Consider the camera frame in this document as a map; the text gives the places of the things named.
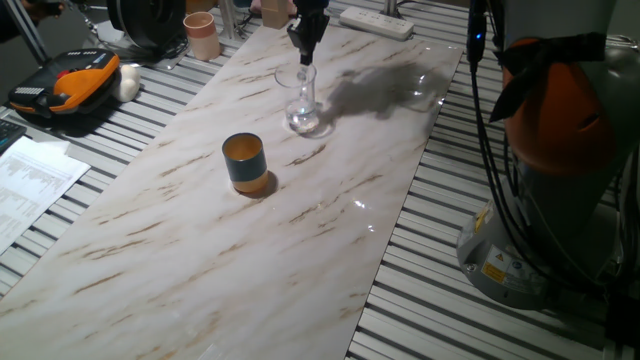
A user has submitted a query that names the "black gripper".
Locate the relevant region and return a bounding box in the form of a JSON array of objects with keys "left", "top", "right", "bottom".
[{"left": 285, "top": 0, "right": 332, "bottom": 67}]

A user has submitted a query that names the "clear glass mug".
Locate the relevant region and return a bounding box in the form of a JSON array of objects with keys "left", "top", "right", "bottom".
[{"left": 273, "top": 62, "right": 321, "bottom": 135}]

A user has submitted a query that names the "pink and beige cup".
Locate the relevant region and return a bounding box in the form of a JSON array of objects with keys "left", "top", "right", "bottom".
[{"left": 182, "top": 11, "right": 223, "bottom": 62}]

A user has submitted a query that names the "teal and tan cup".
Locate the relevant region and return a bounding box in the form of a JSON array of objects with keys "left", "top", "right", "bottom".
[{"left": 221, "top": 132, "right": 270, "bottom": 195}]

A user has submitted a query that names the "person's hand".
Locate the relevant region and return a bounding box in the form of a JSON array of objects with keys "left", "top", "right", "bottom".
[{"left": 24, "top": 0, "right": 65, "bottom": 20}]

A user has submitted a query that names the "cardboard box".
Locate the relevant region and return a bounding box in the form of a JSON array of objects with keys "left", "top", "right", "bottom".
[{"left": 259, "top": 0, "right": 291, "bottom": 30}]

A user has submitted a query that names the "white power strip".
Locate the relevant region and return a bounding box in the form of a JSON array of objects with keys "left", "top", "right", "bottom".
[{"left": 338, "top": 5, "right": 416, "bottom": 42}]

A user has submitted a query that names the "brown box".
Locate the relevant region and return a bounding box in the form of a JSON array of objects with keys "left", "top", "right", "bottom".
[{"left": 185, "top": 0, "right": 219, "bottom": 15}]

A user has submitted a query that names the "large black round device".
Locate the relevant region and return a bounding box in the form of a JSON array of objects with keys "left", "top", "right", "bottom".
[{"left": 105, "top": 0, "right": 190, "bottom": 61}]

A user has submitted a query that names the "white round ball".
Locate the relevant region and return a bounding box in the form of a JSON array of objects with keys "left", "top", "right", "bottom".
[{"left": 110, "top": 63, "right": 142, "bottom": 104}]

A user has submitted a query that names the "grey metal stand rod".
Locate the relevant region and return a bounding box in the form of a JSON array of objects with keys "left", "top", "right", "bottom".
[{"left": 69, "top": 0, "right": 109, "bottom": 49}]

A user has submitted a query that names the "white marble pattern board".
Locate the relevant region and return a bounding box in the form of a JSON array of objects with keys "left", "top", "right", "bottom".
[{"left": 0, "top": 22, "right": 464, "bottom": 360}]

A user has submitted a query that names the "orange and black teach pendant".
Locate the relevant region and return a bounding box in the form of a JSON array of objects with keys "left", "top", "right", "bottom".
[{"left": 7, "top": 48, "right": 122, "bottom": 119}]

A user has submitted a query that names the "white printed paper sheet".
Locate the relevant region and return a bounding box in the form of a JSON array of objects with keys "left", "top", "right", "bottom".
[{"left": 0, "top": 135, "right": 92, "bottom": 256}]

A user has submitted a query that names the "black keyboard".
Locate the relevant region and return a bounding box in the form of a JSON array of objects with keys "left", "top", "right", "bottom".
[{"left": 0, "top": 118, "right": 28, "bottom": 156}]

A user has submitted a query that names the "aluminium upright post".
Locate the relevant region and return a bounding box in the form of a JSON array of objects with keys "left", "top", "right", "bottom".
[{"left": 217, "top": 0, "right": 240, "bottom": 40}]

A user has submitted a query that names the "aluminium frame leg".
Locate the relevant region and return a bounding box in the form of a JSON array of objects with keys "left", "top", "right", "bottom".
[{"left": 3, "top": 0, "right": 51, "bottom": 66}]

